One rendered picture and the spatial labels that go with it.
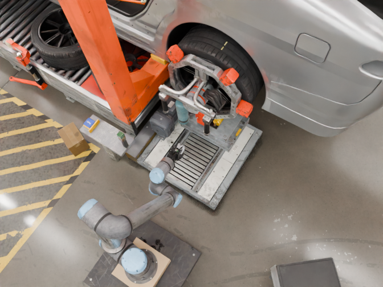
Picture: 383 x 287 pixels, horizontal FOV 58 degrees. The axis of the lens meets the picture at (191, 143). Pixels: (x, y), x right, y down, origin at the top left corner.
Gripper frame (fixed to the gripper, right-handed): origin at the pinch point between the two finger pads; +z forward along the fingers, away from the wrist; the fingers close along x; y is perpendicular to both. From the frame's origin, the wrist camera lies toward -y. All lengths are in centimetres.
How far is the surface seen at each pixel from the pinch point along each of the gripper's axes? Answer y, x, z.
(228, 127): -20, -13, 67
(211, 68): 54, -1, 19
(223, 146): -31, -16, 56
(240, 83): 49, -21, 24
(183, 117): 3.2, 14.1, 26.8
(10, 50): -16, 200, 36
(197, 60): 56, 9, 19
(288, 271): -47, -99, -17
